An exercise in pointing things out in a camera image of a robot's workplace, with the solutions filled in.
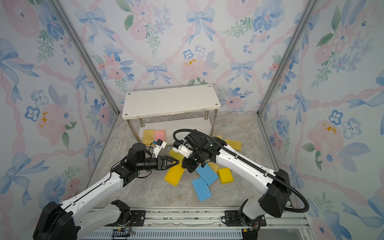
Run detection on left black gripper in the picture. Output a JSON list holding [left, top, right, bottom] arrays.
[[137, 155, 179, 172]]

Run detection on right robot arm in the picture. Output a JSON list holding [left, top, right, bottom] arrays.
[[173, 133, 291, 227]]

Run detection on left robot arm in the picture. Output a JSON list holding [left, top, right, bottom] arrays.
[[33, 143, 179, 240]]

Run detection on white two-tier shelf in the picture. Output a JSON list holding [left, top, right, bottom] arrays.
[[122, 85, 221, 145]]

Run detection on yellow sponge beside pink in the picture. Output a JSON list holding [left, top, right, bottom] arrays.
[[168, 150, 184, 162]]

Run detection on yellow sponge under blue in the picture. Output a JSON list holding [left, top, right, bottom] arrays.
[[208, 162, 220, 173]]

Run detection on upper blue sponge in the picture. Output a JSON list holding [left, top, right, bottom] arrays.
[[196, 164, 219, 186]]

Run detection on dark yellow sponge centre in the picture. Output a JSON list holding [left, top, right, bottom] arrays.
[[225, 139, 242, 152]]

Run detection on bright yellow sponge right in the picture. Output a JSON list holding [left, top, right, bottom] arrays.
[[218, 168, 234, 184]]

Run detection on lower blue sponge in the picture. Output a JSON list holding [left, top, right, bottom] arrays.
[[192, 178, 212, 202]]

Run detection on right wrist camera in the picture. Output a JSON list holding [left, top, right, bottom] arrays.
[[173, 142, 193, 158]]

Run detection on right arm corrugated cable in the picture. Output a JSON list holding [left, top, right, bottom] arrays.
[[172, 128, 310, 214]]

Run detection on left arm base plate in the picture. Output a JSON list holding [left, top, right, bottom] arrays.
[[106, 210, 147, 227]]

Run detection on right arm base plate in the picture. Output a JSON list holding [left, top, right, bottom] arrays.
[[224, 209, 267, 227]]

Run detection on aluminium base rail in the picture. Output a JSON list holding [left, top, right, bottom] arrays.
[[80, 207, 315, 240]]

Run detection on right aluminium frame post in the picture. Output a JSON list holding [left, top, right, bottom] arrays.
[[257, 0, 319, 116]]

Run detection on aluminium frame post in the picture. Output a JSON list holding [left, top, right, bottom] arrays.
[[48, 0, 120, 115], [257, 0, 319, 116]]

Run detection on left aluminium frame post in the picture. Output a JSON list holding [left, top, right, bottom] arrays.
[[48, 0, 120, 115]]

